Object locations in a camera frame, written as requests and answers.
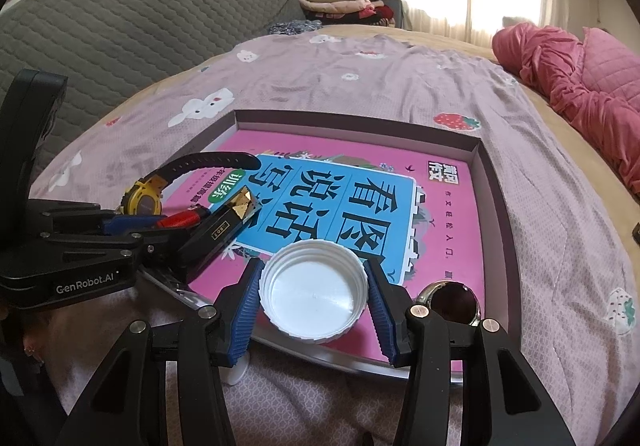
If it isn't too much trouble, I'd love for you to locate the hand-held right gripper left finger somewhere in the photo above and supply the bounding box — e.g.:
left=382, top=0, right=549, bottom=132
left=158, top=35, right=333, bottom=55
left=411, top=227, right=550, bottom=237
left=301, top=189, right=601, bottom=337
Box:
left=55, top=256, right=266, bottom=446

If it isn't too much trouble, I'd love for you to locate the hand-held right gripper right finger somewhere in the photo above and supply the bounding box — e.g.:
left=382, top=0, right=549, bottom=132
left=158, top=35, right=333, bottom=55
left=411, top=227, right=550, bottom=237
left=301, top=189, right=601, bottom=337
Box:
left=362, top=258, right=576, bottom=446

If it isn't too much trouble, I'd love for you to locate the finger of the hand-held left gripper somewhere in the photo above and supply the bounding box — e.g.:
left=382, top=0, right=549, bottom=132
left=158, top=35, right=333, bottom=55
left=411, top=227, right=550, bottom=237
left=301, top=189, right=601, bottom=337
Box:
left=30, top=200, right=166, bottom=234
left=37, top=228, right=201, bottom=284

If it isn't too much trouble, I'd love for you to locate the yellow black wrist watch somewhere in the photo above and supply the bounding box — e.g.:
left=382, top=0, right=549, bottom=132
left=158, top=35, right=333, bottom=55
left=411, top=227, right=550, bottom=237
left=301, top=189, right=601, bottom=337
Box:
left=120, top=151, right=258, bottom=217

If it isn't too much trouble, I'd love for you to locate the white ribbed plastic cap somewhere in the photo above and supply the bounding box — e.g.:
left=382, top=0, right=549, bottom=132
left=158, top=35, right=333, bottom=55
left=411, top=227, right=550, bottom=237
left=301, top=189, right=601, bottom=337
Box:
left=257, top=238, right=371, bottom=344

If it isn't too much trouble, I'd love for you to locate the black box with gold end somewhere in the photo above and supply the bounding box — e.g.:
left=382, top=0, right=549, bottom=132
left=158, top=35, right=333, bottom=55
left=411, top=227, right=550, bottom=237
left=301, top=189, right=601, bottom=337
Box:
left=177, top=185, right=262, bottom=277

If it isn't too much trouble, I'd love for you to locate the mauve cardboard box tray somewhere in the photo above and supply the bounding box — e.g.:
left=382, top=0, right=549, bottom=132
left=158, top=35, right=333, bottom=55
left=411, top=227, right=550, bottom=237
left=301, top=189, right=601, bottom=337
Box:
left=137, top=108, right=518, bottom=384

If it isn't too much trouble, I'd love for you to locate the pink book with blue label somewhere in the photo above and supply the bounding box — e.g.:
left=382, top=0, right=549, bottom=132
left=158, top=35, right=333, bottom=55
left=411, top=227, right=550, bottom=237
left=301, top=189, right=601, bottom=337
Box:
left=187, top=128, right=486, bottom=362

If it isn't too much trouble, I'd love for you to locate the grey quilted headboard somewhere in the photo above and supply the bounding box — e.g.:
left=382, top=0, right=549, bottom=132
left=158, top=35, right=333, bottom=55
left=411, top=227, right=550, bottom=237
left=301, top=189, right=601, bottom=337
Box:
left=0, top=0, right=307, bottom=197

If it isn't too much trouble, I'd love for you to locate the dark patterned cloth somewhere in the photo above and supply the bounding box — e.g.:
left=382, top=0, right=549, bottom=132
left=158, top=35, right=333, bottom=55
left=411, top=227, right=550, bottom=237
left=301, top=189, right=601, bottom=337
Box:
left=265, top=18, right=321, bottom=35

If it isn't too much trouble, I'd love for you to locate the pile of folded clothes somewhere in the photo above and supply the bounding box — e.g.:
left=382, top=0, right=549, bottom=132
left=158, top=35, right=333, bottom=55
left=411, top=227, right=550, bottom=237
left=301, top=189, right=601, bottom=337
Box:
left=296, top=0, right=401, bottom=29

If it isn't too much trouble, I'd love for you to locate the pink quilted duvet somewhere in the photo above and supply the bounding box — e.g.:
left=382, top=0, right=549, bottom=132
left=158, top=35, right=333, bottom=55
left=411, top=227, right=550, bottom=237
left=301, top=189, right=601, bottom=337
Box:
left=491, top=22, right=640, bottom=199

